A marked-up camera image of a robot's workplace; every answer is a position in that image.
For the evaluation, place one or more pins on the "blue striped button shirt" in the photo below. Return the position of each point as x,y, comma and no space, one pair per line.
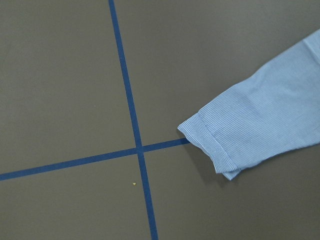
274,111

